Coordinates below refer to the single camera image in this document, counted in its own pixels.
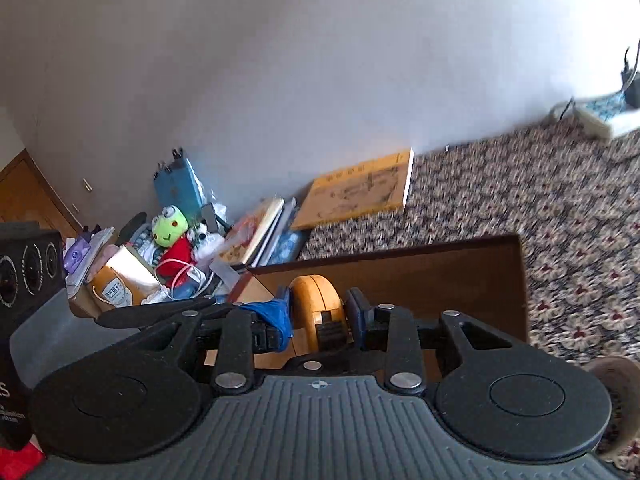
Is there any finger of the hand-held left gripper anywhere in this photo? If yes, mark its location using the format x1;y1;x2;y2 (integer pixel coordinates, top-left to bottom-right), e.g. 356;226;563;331
96;296;217;330

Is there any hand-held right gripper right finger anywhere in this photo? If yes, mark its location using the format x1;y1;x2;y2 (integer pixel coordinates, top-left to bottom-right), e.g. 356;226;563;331
345;287;513;396

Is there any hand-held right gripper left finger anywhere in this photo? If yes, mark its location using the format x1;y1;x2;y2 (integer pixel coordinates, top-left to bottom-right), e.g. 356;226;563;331
127;287;294;395

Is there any orange round container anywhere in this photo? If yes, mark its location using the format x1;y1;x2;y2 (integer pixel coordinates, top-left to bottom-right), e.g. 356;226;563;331
290;274;348;353

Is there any brown cardboard box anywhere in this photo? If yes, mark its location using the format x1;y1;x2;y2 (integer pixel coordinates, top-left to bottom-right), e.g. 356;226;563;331
205;234;529;376

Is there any orange paper bag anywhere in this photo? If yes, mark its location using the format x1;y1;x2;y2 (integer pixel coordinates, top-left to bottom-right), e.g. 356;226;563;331
89;245;163;312

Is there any blue patterned book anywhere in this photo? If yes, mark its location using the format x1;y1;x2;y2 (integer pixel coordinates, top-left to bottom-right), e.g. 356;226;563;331
265;230;309;266

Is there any purple packet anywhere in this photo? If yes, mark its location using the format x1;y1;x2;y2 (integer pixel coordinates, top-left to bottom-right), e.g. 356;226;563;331
62;227;116;286

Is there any green frog plush toy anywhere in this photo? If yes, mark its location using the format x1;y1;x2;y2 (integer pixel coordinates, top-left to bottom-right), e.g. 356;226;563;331
151;205;194;281

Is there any orange and white book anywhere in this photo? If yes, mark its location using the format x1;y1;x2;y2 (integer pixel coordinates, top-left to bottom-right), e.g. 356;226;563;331
217;197;286;266

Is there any dark slipper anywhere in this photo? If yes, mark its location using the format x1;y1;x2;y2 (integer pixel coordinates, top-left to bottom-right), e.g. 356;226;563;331
117;211;149;247

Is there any black and white plush toy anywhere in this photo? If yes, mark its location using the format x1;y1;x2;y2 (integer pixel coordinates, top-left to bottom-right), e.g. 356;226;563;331
192;219;226;263

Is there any thin grey book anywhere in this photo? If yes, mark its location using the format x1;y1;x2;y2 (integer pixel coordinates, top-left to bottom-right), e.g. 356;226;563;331
255;197;299;267

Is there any wooden door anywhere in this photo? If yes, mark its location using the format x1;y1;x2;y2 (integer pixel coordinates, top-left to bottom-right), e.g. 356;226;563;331
0;149;81;241

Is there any yellow book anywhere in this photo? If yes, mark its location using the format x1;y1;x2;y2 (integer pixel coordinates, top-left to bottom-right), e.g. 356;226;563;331
290;148;415;231

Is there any blue bag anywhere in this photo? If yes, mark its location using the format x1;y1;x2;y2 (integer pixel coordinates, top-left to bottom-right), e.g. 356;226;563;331
152;147;214;221

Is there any red cloth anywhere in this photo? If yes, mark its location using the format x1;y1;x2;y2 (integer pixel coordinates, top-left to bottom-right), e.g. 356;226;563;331
0;437;48;480

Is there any floral patterned blanket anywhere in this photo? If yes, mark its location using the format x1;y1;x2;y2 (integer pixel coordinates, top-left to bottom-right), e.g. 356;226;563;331
299;122;640;477

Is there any round bowl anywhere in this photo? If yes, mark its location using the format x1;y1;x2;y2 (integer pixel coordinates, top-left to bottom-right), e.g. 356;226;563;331
582;355;640;471

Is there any white power strip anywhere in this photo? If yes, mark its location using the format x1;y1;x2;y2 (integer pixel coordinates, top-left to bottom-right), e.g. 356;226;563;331
550;94;640;139

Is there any black power adapter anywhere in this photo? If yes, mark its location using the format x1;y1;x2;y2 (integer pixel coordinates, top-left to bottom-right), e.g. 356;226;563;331
620;47;640;109

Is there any white cable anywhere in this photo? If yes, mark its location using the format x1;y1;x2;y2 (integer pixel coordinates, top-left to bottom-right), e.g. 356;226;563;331
155;259;208;302

